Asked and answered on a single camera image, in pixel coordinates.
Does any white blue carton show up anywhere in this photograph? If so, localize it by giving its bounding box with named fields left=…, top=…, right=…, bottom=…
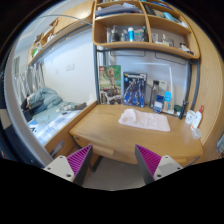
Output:
left=163, top=91, right=171, bottom=111

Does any white bottle red cap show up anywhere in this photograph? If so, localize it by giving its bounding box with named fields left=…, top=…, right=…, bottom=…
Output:
left=191, top=106, right=203, bottom=130

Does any small blue box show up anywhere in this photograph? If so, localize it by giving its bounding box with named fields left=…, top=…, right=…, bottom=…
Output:
left=153, top=95, right=164, bottom=113

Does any bed with light sheet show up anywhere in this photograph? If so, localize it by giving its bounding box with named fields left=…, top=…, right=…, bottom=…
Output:
left=21, top=93, right=94, bottom=145

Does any blue robot model box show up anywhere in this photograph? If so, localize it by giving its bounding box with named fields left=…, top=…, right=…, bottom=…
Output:
left=123, top=72, right=147, bottom=108

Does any white round container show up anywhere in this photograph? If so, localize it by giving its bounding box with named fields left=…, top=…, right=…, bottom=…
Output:
left=185, top=110, right=195, bottom=124

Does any white folded towel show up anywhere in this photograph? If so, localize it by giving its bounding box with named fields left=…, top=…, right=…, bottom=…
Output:
left=119, top=109, right=170, bottom=132

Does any teal blanket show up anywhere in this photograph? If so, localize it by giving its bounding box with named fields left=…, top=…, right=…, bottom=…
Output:
left=29, top=87, right=62, bottom=111

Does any wooden wall shelf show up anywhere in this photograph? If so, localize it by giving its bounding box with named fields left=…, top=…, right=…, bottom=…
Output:
left=92, top=0, right=200, bottom=60

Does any wooden desk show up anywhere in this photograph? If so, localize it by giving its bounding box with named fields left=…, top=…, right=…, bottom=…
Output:
left=70, top=105, right=203, bottom=164

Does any tall dark grey box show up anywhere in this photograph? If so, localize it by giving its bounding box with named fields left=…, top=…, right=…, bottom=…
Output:
left=149, top=80, right=159, bottom=109

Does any Groot building set box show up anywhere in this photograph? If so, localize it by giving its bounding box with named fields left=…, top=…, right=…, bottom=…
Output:
left=99, top=65, right=122, bottom=105

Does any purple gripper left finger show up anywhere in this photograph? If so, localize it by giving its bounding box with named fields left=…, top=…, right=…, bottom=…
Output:
left=44, top=145, right=93, bottom=186

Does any blue white bottle on shelf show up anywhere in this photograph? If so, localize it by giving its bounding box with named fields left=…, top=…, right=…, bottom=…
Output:
left=128, top=27, right=134, bottom=42

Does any clear plastic cup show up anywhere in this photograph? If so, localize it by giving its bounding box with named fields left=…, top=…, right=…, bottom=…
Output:
left=192, top=128, right=202, bottom=139

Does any black cylindrical device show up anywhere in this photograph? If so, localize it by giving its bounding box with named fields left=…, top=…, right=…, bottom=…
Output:
left=179, top=100, right=188, bottom=120

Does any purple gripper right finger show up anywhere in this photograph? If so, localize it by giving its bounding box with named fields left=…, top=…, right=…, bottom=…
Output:
left=135, top=145, right=182, bottom=184

